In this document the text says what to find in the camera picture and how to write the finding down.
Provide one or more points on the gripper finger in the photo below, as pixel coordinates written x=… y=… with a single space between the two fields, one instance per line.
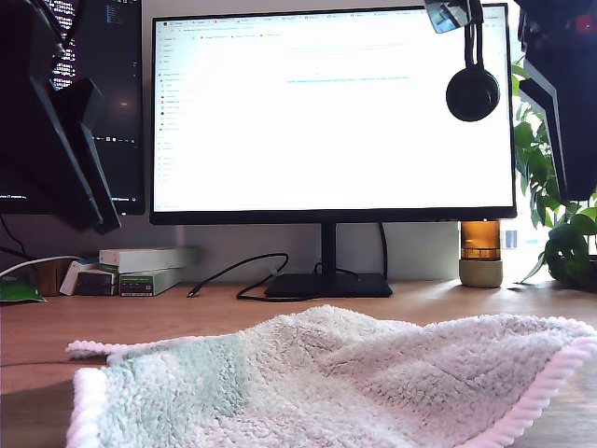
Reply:
x=580 y=140
x=32 y=116
x=556 y=140
x=79 y=140

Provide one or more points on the white fluffy tea towel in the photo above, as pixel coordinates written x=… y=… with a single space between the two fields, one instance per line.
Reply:
x=326 y=382

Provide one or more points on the monitor with dark terminal screen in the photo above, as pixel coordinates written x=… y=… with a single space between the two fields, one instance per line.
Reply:
x=121 y=116

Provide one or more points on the black headphones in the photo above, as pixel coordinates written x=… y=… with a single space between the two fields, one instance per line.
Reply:
x=471 y=95

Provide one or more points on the green leafy houseplant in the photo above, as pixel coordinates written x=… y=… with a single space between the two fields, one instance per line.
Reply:
x=569 y=252

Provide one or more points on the long white box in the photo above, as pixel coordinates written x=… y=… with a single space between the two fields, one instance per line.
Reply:
x=140 y=259

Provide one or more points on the brown cardboard box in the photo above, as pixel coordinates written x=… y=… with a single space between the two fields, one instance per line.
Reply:
x=49 y=277

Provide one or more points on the small dark box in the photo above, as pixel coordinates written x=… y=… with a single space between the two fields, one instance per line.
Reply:
x=95 y=284

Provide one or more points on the amber bottle with pale base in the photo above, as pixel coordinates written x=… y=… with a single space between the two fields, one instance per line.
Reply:
x=480 y=275

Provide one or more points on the green label box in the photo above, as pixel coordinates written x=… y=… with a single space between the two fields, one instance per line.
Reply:
x=140 y=284

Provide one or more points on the green packet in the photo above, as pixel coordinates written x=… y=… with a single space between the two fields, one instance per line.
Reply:
x=16 y=291

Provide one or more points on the black monitor with bright screen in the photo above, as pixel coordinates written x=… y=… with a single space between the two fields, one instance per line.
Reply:
x=326 y=116

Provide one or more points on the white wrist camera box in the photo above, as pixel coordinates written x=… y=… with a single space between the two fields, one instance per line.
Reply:
x=443 y=16

